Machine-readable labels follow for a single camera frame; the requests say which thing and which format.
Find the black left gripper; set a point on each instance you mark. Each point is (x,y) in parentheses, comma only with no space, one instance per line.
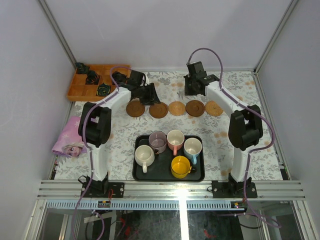
(150,94)

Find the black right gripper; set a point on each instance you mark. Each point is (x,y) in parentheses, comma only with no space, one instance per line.
(187,91)

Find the small brown wooden coaster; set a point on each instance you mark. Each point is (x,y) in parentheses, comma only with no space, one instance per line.
(158,110)

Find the large brown wooden coaster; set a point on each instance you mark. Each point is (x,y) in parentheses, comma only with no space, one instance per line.
(135,109)

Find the woven rattan coaster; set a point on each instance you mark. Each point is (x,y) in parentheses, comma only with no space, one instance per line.
(177,108)
(213,109)

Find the light blue ceramic mug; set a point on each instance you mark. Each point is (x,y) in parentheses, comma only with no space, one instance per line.
(192,148)

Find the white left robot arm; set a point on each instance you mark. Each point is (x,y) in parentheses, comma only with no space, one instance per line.
(96,118)

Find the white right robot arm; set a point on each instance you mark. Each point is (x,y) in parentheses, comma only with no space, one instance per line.
(245,128)

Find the black rolled item right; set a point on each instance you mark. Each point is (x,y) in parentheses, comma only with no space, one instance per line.
(119,77)

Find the purple ceramic mug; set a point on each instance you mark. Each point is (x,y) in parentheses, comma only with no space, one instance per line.
(158,142)

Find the black green rolled item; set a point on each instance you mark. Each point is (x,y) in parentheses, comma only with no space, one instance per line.
(103,90)

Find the pink ceramic mug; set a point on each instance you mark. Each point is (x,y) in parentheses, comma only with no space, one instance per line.
(175,140)

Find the orange wooden divided tray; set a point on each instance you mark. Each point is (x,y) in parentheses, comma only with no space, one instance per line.
(81,90)

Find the white ceramic mug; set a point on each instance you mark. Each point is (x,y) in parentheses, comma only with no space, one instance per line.
(144,156)

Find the black rolled item middle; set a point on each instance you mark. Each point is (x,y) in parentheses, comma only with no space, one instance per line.
(92,78)

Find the black rolled item corner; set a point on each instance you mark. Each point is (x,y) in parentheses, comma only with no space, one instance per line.
(80,65)

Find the yellow ceramic mug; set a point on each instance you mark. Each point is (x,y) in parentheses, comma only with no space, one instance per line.
(181,166)

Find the black plastic tray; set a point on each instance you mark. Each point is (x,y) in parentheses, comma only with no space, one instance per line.
(160,170)

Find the purple princess cloth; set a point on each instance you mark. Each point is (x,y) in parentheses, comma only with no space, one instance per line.
(69,142)

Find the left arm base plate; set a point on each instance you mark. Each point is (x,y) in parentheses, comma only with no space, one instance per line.
(112,190)

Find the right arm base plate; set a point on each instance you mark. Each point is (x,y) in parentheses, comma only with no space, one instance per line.
(232,190)

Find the aluminium front rail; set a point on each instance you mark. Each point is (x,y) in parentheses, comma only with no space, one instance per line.
(266,190)

